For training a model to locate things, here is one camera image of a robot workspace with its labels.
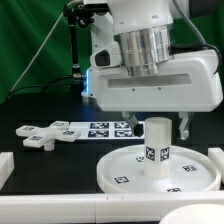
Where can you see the white round object corner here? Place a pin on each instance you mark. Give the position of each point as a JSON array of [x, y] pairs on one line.
[[196, 214]]

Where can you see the white block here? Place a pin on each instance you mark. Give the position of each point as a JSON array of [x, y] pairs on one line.
[[6, 167], [216, 155]]

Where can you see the white right block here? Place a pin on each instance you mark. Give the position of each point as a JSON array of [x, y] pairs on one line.
[[216, 155]]

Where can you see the white left block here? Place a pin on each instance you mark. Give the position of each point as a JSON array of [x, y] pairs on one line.
[[6, 167]]

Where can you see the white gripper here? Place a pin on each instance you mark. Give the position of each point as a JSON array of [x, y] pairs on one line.
[[187, 83]]

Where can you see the white front rail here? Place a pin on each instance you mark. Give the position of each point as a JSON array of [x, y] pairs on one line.
[[99, 208]]

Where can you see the white round table top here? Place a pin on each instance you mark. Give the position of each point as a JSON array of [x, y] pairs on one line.
[[137, 169]]

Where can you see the white cross-shaped table base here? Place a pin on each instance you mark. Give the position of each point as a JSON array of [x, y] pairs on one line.
[[38, 137]]

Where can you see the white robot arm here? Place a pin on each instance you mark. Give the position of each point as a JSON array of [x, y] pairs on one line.
[[149, 57]]

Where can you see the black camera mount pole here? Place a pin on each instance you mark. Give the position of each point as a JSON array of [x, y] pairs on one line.
[[76, 16]]

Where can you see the overhead camera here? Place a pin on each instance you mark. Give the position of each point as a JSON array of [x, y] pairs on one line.
[[96, 4]]

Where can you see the white marker sheet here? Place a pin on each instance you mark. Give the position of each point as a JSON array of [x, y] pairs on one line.
[[103, 130]]

